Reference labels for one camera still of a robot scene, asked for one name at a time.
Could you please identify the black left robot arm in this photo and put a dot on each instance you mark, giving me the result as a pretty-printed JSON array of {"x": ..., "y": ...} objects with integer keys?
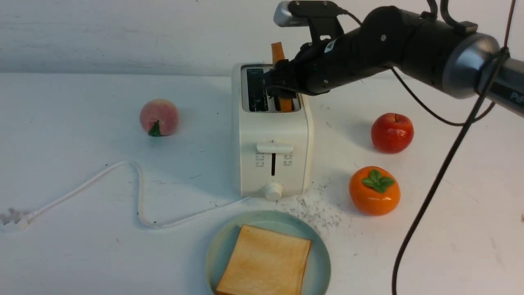
[{"x": 448, "y": 57}]

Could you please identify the orange persimmon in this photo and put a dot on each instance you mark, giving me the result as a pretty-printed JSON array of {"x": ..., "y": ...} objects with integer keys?
[{"x": 374, "y": 191}]

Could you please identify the white two-slot toaster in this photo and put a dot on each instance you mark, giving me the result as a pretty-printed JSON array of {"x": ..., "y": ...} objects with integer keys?
[{"x": 272, "y": 150}]

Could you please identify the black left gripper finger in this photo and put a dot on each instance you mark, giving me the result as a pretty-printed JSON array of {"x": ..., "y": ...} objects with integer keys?
[
  {"x": 276, "y": 78},
  {"x": 281, "y": 93}
]

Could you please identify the pink peach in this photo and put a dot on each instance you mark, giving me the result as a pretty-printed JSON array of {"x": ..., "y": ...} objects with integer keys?
[{"x": 159, "y": 117}]

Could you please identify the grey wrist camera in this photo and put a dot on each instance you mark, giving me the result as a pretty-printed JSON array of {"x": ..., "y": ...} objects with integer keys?
[{"x": 319, "y": 16}]

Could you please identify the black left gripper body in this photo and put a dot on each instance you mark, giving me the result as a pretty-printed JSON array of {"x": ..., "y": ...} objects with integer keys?
[{"x": 349, "y": 58}]

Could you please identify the toasted bread slice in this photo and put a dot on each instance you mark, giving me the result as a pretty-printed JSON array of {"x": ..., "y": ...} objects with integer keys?
[
  {"x": 281, "y": 105},
  {"x": 265, "y": 262}
]

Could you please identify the red apple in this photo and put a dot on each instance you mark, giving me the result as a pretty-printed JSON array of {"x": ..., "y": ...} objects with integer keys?
[{"x": 392, "y": 133}]

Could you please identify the pale green round plate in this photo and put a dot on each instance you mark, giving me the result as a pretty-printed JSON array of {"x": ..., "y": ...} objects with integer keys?
[{"x": 317, "y": 271}]

